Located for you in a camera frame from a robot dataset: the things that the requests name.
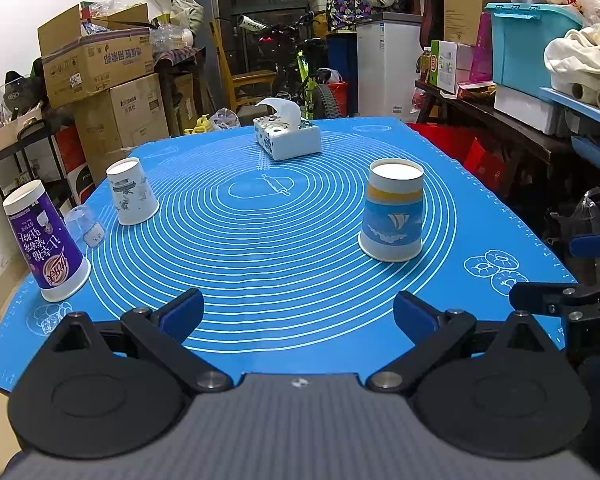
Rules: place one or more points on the white grey-print paper cup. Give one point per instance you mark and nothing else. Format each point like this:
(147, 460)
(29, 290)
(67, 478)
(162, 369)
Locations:
(130, 195)

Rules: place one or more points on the large closed cardboard box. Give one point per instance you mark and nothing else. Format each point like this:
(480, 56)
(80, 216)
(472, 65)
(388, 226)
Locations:
(122, 120)

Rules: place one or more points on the small clear plastic cup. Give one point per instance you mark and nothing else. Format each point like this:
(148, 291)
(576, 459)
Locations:
(82, 225)

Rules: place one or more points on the white tissue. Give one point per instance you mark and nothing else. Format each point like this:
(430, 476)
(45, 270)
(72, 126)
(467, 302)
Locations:
(280, 108)

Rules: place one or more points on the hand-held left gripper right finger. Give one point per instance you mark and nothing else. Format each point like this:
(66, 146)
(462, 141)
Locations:
(414, 316)

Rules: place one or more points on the blue sailboat paper cup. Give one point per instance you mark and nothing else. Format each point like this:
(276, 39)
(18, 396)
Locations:
(392, 210)

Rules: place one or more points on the teal plastic storage bin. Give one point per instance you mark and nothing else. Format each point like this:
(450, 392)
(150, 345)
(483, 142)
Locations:
(525, 50)

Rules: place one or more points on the green white carton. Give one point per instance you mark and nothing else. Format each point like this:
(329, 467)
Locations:
(447, 67)

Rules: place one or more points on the yellow toy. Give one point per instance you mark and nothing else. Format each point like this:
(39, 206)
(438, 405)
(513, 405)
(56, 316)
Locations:
(197, 125)

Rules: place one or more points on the black metal rack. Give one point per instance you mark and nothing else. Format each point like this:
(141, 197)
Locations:
(30, 150)

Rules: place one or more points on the white cloth bundle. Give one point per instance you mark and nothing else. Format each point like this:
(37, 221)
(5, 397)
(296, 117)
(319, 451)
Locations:
(577, 57)

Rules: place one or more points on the red shopping bag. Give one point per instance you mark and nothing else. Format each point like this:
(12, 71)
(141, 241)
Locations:
(472, 152)

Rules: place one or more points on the open cardboard box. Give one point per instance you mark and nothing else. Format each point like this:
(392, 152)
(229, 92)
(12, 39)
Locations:
(97, 60)

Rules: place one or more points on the blue silicone baking mat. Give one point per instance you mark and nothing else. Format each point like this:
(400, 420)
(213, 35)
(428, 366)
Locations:
(280, 260)

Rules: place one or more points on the pink gift bag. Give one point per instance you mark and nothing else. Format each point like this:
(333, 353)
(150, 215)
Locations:
(481, 52)

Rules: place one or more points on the small brown cardboard box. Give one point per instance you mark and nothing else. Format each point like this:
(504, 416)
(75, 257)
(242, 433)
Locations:
(185, 100)

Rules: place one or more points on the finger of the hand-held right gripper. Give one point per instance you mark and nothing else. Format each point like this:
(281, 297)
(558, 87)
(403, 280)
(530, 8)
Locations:
(595, 244)
(537, 297)

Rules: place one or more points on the white foam box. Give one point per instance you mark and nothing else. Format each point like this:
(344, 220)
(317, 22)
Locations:
(527, 107)

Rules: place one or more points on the light blue shelf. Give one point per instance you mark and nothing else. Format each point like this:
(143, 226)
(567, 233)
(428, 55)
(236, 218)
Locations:
(592, 110)

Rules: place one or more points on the white chest freezer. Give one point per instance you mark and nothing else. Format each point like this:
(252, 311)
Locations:
(387, 70)

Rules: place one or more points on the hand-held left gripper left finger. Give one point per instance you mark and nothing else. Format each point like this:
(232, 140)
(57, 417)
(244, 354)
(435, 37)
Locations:
(182, 316)

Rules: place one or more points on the dark wooden side table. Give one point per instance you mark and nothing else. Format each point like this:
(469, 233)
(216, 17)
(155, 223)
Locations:
(520, 135)

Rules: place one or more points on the wooden chair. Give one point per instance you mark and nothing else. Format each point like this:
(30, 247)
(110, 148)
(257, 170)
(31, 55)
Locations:
(242, 82)

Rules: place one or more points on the floral fabric bag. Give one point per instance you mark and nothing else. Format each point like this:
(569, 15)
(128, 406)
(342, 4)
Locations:
(350, 2)

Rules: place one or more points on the purple tall paper cup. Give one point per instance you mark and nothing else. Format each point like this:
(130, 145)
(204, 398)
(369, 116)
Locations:
(45, 245)

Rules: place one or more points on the white blue-print tissue box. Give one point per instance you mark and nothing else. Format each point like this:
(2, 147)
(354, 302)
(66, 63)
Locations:
(290, 141)

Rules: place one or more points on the green black bicycle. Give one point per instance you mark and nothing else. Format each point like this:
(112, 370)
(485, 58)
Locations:
(305, 75)

